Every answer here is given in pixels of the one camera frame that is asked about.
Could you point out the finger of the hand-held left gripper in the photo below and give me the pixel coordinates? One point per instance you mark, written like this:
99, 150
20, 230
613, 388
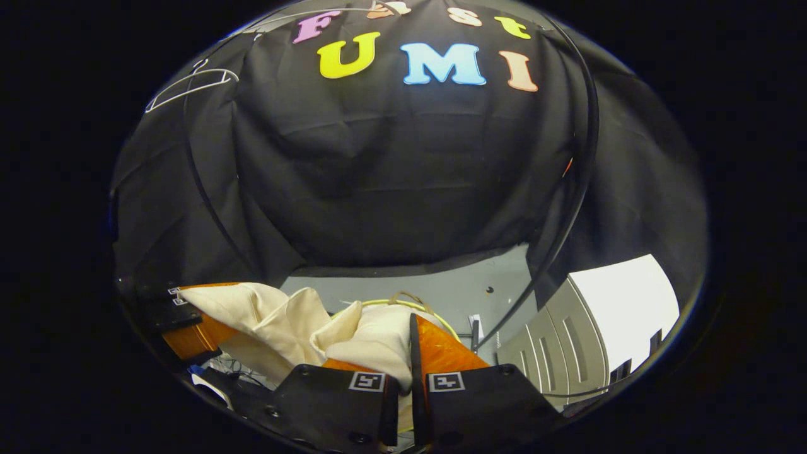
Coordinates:
179, 291
202, 337

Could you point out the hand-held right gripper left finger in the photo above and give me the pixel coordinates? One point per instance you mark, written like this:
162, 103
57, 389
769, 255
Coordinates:
328, 403

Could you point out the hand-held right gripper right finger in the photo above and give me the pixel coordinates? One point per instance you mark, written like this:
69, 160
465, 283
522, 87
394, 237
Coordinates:
416, 353

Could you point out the yellow rimmed laundry hamper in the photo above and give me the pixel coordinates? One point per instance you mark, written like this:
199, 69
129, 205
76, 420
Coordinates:
384, 302

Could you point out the cream button shirt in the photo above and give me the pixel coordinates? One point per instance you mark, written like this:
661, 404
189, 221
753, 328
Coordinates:
284, 321

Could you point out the white plastic hanger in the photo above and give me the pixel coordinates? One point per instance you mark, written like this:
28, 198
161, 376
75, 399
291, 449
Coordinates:
189, 88
277, 21

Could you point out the black metal clothes rack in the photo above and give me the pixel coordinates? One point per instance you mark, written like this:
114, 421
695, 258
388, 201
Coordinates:
592, 126

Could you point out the white drawer cabinet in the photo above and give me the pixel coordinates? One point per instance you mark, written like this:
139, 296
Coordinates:
624, 302

